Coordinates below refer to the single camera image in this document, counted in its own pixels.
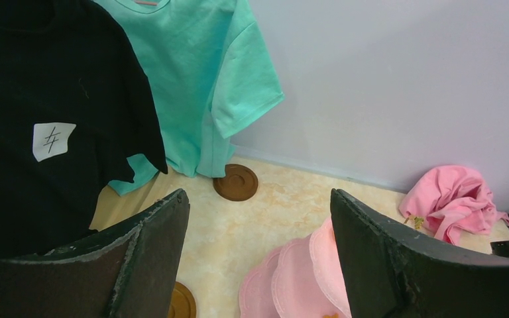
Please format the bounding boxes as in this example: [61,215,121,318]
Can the pink cloth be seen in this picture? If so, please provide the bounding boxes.
[398,165,509,245]

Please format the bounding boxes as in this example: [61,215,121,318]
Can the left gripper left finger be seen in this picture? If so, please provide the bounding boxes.
[0,189,190,317]

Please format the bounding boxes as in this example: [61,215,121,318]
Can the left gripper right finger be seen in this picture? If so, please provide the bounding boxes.
[330,189,509,317]

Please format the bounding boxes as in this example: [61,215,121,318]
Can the brown round coaster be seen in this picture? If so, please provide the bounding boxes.
[167,282,197,318]
[213,164,258,201]

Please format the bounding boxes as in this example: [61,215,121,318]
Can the black t-shirt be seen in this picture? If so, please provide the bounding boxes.
[0,1,168,258]

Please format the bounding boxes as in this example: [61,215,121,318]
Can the orange flower pastry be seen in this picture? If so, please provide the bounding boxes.
[322,313,339,318]

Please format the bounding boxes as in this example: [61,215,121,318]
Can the teal t-shirt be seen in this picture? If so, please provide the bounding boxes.
[101,1,284,178]

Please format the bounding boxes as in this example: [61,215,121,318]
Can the pink three-tier cake stand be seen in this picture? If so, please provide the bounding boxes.
[238,213,427,318]

